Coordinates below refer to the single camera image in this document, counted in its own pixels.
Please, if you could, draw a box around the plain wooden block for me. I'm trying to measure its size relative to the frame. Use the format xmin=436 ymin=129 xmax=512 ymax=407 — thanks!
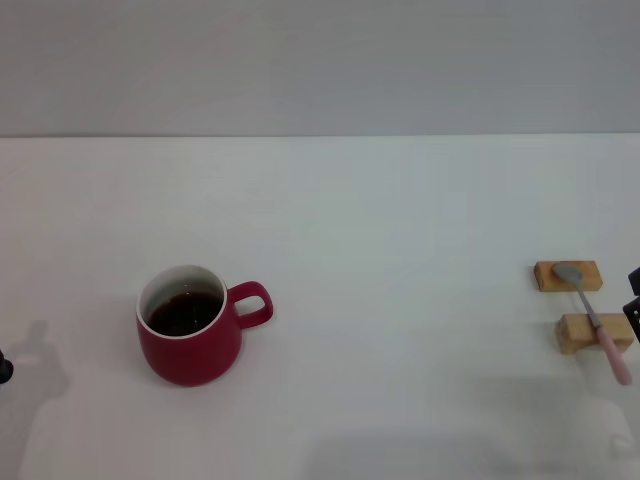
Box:
xmin=557 ymin=312 xmax=636 ymax=356

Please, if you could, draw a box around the pink handled metal spoon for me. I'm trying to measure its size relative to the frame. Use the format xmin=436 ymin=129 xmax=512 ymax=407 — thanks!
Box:
xmin=551 ymin=261 xmax=635 ymax=386

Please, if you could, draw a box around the red ceramic mug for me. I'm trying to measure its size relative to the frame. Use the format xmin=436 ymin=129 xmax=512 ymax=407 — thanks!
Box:
xmin=135 ymin=264 xmax=274 ymax=388

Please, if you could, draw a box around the wooden block with orange stain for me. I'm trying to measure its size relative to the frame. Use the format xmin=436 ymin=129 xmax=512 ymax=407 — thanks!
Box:
xmin=533 ymin=260 xmax=604 ymax=293

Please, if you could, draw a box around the dark coffee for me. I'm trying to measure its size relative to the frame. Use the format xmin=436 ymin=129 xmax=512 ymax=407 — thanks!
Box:
xmin=148 ymin=292 xmax=225 ymax=338

